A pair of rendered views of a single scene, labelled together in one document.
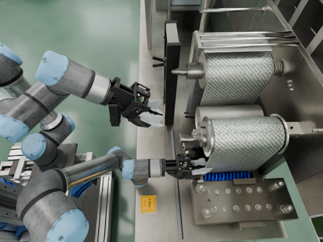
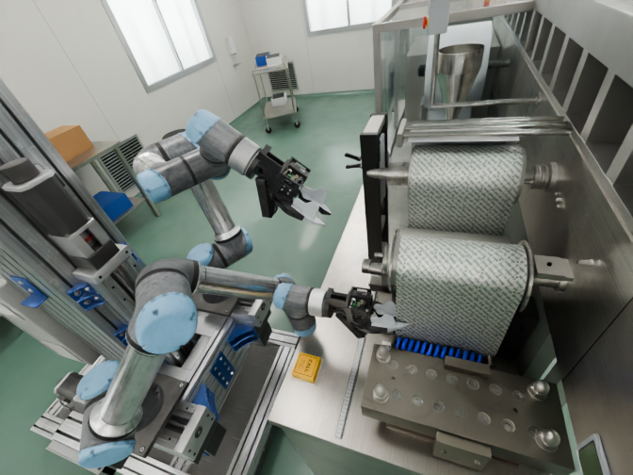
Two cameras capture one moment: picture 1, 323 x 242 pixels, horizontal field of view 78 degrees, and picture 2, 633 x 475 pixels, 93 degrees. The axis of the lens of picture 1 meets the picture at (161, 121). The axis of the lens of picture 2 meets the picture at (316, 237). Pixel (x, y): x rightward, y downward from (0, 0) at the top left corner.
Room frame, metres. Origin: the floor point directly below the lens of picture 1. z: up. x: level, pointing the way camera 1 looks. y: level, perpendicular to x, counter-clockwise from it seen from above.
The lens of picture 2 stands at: (-0.16, -0.25, 1.78)
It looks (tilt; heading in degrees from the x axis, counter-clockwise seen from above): 40 degrees down; 30
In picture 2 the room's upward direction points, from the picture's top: 12 degrees counter-clockwise
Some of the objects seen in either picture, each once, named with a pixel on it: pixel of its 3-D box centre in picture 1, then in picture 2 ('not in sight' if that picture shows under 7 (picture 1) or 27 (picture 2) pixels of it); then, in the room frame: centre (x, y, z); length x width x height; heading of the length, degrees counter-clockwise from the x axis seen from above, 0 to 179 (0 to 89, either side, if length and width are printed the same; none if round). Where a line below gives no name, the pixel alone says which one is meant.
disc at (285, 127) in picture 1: (275, 133); (520, 275); (0.35, -0.42, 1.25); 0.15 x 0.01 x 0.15; 3
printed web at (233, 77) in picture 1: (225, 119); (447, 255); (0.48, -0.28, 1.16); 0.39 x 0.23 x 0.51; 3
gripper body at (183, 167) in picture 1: (176, 166); (348, 306); (0.28, -0.06, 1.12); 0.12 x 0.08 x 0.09; 93
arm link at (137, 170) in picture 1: (136, 169); (295, 298); (0.27, 0.10, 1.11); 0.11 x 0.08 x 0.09; 93
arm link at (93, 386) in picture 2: not in sight; (109, 387); (-0.08, 0.57, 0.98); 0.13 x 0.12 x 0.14; 49
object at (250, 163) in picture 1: (234, 164); (446, 325); (0.29, -0.30, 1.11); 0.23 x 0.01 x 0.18; 93
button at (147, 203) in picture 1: (148, 203); (306, 367); (0.17, 0.06, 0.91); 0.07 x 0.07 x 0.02; 3
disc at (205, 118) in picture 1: (206, 136); (394, 260); (0.34, -0.16, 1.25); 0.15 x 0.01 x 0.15; 3
